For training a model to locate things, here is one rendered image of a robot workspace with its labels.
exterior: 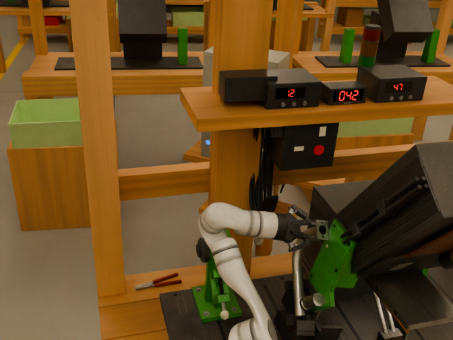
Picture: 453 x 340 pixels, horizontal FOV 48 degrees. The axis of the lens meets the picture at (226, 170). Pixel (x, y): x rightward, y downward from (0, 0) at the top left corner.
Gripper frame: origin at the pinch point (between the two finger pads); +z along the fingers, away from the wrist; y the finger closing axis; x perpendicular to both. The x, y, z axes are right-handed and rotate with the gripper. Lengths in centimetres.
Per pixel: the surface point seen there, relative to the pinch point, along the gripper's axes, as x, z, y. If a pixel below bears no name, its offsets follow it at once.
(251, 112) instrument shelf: -7.9, -24.6, 28.6
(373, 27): -19, 10, 59
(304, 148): -3.1, -5.1, 23.2
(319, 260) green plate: 2.4, 2.9, -8.0
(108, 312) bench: 45, -48, -24
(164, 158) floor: 291, 33, 115
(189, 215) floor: 223, 36, 50
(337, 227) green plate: -6.7, 2.9, 0.2
